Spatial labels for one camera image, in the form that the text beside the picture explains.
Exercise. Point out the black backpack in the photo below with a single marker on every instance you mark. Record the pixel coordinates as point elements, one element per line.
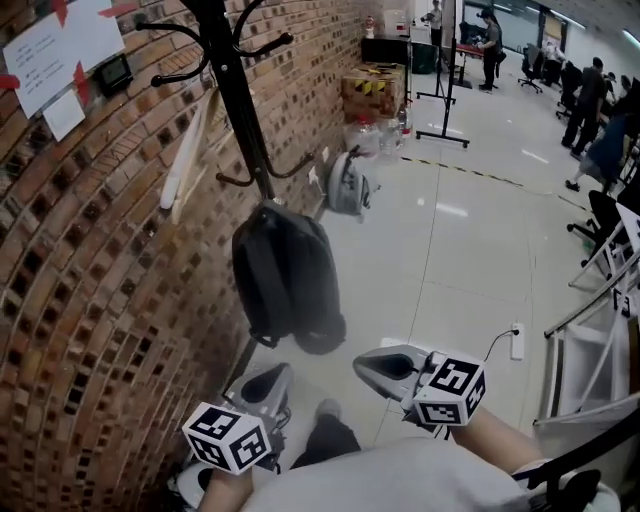
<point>285,270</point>

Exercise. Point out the small clear water jug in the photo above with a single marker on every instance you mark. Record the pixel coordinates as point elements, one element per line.
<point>391,137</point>

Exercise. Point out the large clear water jug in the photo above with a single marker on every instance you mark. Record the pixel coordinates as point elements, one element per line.
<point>364,136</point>

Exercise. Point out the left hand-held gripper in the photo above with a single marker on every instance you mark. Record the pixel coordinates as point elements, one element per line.
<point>225,435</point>

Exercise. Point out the dark green bin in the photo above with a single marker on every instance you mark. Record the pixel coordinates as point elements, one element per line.
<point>424,57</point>

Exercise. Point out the black wall control panel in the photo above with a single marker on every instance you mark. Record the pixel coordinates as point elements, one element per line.
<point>114,74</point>

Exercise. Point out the cardboard box with striped tape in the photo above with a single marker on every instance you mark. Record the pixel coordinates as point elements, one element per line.
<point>372,92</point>

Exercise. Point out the white power strip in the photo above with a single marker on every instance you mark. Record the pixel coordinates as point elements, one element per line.
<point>517,342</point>

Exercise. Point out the person's white shirt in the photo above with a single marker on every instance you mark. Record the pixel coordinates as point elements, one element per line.
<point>390,480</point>

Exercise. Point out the white metal frame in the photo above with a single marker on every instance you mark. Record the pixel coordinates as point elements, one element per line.
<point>600,320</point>

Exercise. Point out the large white paper sheet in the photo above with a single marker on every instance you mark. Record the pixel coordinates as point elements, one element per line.
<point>60,50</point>

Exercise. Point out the black rolling stand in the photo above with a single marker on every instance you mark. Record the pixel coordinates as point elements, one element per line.
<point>447,75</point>

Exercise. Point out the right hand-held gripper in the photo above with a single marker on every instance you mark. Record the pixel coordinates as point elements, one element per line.
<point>450,390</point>

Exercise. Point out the small white paper sheet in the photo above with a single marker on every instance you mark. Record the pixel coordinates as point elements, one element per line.
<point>64,116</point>

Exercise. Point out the black monitor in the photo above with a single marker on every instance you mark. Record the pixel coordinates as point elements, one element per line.
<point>385,50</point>

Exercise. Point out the yellow black floor tape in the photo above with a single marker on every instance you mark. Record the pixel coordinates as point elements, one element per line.
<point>480,174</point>

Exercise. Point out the black coat rack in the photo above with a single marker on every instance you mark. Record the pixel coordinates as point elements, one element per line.
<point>239,95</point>

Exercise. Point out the person's left forearm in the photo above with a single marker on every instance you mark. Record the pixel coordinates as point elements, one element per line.
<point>227,492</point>

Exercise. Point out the person's white shoe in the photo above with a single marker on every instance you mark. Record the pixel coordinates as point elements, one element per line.
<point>190,482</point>

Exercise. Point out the black office chair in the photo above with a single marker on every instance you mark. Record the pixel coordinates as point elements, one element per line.
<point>605,215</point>
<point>532,65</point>

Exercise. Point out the person's right forearm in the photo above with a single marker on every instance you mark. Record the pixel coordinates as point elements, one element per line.
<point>495,440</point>

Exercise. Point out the clear plastic bottle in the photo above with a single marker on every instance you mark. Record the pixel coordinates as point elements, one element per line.
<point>405,122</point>

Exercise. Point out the person's black trouser leg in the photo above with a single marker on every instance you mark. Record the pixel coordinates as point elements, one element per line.
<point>327,442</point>

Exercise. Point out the person's grey shoe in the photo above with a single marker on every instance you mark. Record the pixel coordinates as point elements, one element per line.
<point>329,407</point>

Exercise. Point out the white wall socket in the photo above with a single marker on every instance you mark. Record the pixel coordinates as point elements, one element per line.
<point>314,177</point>

